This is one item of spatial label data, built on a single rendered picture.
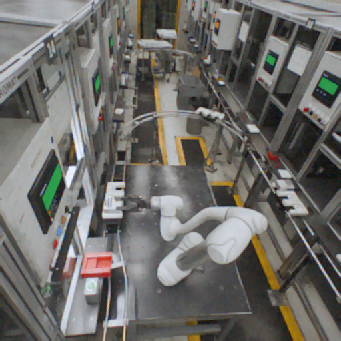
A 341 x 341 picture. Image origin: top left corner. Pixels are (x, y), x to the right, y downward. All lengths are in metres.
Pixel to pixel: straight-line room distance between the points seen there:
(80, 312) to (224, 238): 0.85
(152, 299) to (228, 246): 0.82
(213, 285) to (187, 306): 0.23
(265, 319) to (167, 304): 1.15
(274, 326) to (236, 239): 1.64
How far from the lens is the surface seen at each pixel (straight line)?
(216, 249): 1.05
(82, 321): 1.48
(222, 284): 1.85
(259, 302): 2.66
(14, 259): 0.85
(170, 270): 1.54
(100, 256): 1.55
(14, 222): 0.79
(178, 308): 1.72
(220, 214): 1.26
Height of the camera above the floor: 2.28
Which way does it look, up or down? 40 degrees down
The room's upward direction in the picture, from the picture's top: 6 degrees clockwise
